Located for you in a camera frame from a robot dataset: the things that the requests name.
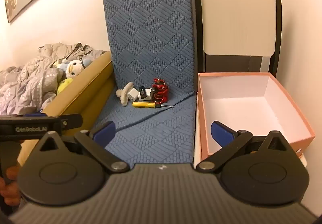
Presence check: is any black lighter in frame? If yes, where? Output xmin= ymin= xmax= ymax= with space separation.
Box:
xmin=139 ymin=86 xmax=147 ymax=99

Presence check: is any blue textured seat cushion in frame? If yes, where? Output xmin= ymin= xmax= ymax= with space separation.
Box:
xmin=95 ymin=0 xmax=196 ymax=166

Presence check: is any small white charger plug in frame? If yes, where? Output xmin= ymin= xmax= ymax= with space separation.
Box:
xmin=127 ymin=88 xmax=140 ymax=102

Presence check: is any grey quilted blanket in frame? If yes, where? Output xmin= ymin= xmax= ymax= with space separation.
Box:
xmin=1 ymin=43 xmax=104 ymax=115

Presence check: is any white penguin plush toy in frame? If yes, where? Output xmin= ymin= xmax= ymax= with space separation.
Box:
xmin=52 ymin=59 xmax=92 ymax=79

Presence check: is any white square power adapter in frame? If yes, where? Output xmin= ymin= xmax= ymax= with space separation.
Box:
xmin=138 ymin=88 xmax=153 ymax=101

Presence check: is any yellow handled screwdriver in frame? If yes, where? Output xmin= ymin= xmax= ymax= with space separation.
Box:
xmin=132 ymin=102 xmax=173 ymax=108

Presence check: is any person's left hand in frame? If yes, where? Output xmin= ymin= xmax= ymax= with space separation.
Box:
xmin=0 ymin=165 xmax=21 ymax=206

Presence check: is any yellow plush ball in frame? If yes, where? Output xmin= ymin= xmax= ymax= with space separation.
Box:
xmin=57 ymin=78 xmax=73 ymax=95

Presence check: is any red black dragon figurine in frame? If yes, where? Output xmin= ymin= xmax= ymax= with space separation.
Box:
xmin=152 ymin=78 xmax=169 ymax=104

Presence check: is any white fluffy hair claw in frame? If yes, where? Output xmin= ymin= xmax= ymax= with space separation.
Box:
xmin=116 ymin=82 xmax=134 ymax=107

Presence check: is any pink cardboard box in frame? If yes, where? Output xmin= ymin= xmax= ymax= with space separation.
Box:
xmin=197 ymin=72 xmax=315 ymax=160

